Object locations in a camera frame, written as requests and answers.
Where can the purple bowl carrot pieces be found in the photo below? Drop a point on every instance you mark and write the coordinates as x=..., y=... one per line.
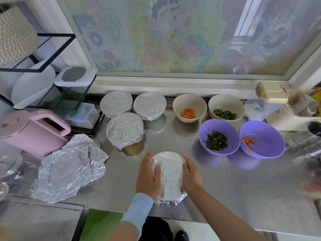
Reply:
x=265, y=142

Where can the black trousers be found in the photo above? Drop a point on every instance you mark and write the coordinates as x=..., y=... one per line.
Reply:
x=155, y=229

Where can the white bowl carrot pieces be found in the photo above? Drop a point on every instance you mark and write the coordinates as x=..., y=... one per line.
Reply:
x=189, y=102

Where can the black right shoe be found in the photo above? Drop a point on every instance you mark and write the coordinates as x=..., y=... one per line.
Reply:
x=181, y=235

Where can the clear glass jar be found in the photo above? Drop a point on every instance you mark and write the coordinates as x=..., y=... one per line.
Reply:
x=7, y=163

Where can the stainless steel countertop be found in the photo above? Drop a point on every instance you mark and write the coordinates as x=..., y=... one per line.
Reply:
x=251, y=188

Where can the green floor mat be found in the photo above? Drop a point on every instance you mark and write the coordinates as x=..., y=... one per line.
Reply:
x=100, y=223

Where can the beige round object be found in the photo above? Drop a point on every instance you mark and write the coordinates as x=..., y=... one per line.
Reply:
x=273, y=91

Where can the purple bowl chopped greens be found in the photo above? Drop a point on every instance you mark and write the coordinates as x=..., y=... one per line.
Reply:
x=219, y=128

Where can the person's right forearm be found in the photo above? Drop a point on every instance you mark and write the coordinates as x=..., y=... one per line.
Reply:
x=225, y=218

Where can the foil-covered bowl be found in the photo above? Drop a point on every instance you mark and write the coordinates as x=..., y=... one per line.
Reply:
x=116, y=102
x=170, y=178
x=149, y=105
x=125, y=130

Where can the black metal rack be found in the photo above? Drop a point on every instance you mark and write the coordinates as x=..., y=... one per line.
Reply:
x=65, y=40

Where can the window with cartoon film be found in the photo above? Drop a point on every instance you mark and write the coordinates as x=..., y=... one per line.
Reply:
x=185, y=32

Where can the pink electric kettle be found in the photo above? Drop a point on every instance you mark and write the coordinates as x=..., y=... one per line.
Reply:
x=27, y=133

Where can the stack of aluminium foil sheets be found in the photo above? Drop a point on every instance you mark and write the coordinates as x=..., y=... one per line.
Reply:
x=67, y=168

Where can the beige bowl with greens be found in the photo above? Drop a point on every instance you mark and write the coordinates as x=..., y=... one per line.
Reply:
x=226, y=102

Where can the person's right hand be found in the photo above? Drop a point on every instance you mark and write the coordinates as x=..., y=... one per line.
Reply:
x=193, y=175

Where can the clear plastic box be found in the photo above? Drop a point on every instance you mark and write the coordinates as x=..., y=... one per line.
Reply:
x=83, y=115

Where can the person's left hand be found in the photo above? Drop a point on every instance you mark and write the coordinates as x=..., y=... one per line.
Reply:
x=148, y=179

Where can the white plate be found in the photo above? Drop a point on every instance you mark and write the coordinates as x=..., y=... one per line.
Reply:
x=32, y=85

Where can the light blue wristband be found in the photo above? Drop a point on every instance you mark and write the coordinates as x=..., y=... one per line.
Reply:
x=137, y=212

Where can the yellow bowl with greens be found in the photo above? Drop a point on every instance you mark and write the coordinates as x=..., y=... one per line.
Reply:
x=133, y=150

